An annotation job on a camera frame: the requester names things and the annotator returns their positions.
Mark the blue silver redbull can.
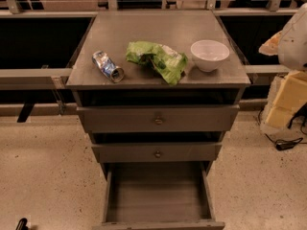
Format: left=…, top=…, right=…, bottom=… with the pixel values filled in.
left=92, top=51, right=124, bottom=83

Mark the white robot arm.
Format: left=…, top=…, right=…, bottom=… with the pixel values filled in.
left=258, top=4, right=307, bottom=71

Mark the grey drawer cabinet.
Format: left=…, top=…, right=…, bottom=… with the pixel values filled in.
left=67, top=11, right=249, bottom=230

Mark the top drawer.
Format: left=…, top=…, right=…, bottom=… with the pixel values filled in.
left=77, top=104, right=239, bottom=133

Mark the middle drawer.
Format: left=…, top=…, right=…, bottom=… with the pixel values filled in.
left=92, top=142, right=222, bottom=163

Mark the open bottom drawer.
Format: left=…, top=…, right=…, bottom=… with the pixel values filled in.
left=92, top=162, right=224, bottom=230

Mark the green chip bag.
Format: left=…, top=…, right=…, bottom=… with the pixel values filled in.
left=126, top=41, right=188, bottom=85

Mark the white bowl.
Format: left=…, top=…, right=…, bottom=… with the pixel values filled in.
left=190, top=39, right=230, bottom=72

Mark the black object floor corner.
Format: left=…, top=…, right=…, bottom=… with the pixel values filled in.
left=15, top=218, right=29, bottom=230

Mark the black power adapter cable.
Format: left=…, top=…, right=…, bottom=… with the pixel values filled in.
left=257, top=107, right=307, bottom=151

